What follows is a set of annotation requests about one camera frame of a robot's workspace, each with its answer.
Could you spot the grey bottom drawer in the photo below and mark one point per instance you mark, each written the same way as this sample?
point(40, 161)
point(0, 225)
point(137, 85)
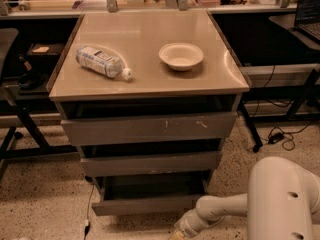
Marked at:
point(156, 193)

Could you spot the grey drawer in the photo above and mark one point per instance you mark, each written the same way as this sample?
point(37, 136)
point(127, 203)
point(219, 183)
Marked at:
point(148, 120)
point(156, 193)
point(151, 157)

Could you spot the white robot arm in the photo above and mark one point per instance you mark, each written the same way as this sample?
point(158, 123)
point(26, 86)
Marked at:
point(282, 203)

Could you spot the grey middle drawer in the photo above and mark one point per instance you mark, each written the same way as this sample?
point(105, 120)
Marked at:
point(151, 157)

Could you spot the grey top drawer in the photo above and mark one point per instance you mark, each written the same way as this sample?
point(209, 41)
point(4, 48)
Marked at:
point(148, 120)

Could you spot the grey drawer cabinet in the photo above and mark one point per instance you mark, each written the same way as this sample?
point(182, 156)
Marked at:
point(137, 38)

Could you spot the white paper bowl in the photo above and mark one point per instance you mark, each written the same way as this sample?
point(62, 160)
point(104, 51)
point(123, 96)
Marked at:
point(181, 56)

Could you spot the clear plastic water bottle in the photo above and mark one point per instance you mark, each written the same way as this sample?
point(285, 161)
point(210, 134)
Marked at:
point(105, 63)

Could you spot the black box with label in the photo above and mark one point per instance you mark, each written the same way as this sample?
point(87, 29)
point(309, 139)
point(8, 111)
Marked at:
point(39, 49)

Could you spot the black laptop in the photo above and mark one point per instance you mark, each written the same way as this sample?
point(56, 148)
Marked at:
point(307, 18)

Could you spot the black power adapter with cable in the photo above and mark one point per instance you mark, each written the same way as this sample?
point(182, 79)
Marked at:
point(286, 139)

